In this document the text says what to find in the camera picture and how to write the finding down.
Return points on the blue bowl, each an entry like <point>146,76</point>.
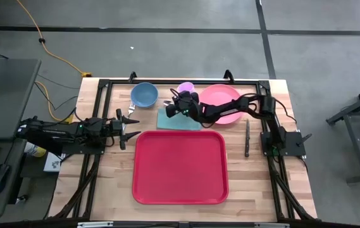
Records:
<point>144,95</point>

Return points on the black side table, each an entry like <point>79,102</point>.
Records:
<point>357,126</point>

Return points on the lilac pink cup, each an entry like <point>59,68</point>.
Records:
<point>184,86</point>

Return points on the red plastic tray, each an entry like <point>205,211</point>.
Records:
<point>179,168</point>

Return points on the white box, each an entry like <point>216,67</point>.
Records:
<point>52,163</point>

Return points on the pink plate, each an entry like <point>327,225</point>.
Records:
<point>217,95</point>

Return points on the grey desk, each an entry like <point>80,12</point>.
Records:
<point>5,95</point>

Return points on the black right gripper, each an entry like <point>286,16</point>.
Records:
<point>189,106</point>

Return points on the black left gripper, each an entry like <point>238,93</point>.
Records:
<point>113,126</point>

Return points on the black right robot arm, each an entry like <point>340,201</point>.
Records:
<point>224,111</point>

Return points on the teal cloth napkin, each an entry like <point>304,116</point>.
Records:
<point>173,123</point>

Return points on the yellow roll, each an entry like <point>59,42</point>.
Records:
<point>35,150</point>

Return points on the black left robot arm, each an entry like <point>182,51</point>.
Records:
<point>56,130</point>

